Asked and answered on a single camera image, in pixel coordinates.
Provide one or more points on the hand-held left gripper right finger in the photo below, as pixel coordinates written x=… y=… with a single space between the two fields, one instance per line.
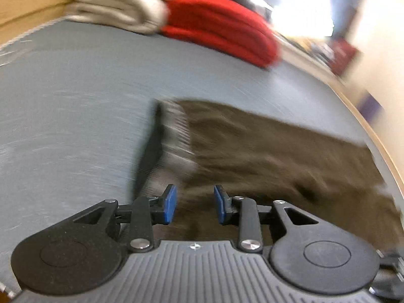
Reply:
x=221 y=205

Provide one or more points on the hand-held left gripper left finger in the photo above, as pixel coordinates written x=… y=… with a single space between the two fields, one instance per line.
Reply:
x=170 y=205

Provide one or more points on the red quilt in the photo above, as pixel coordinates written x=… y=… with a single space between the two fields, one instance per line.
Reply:
x=221 y=25

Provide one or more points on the purple foam block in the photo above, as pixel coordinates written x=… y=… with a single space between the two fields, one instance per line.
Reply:
x=371 y=105

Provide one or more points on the red printed cushion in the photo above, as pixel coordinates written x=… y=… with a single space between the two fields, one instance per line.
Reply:
x=344 y=55

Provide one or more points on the window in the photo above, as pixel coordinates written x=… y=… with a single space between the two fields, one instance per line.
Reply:
x=299 y=6

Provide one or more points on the blue curtain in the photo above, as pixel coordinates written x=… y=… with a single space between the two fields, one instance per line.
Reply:
x=350 y=3

